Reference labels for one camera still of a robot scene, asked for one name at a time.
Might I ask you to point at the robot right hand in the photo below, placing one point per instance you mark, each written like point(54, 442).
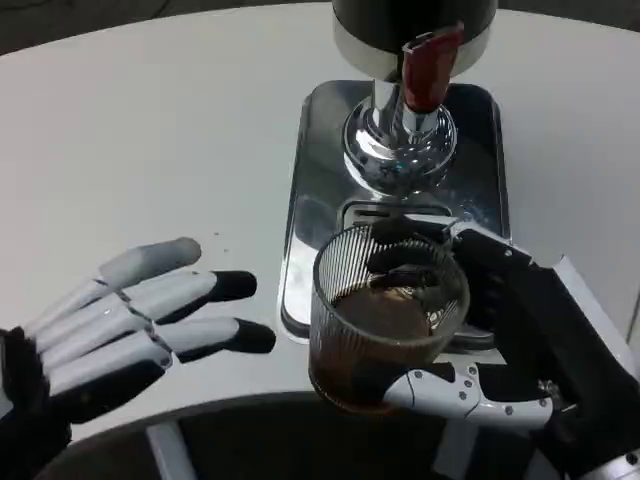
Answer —
point(540, 325)

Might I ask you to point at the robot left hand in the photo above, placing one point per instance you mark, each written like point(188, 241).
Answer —
point(100, 325)

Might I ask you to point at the clear ribbed glass cup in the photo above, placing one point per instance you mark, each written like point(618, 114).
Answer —
point(350, 350)

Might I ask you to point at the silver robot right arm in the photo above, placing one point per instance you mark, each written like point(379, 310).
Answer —
point(615, 470)

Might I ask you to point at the slotted steel drip grid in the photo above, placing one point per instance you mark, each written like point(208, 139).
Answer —
point(370, 212)

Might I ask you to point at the grey robot torso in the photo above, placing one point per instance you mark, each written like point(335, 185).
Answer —
point(300, 445)

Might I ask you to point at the steel drip tray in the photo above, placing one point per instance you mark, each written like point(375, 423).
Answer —
point(320, 200)

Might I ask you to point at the black drink dispenser body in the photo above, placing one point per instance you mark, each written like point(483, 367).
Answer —
point(370, 30)

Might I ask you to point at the chrome dispenser pedestal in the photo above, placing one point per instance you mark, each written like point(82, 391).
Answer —
point(390, 155)

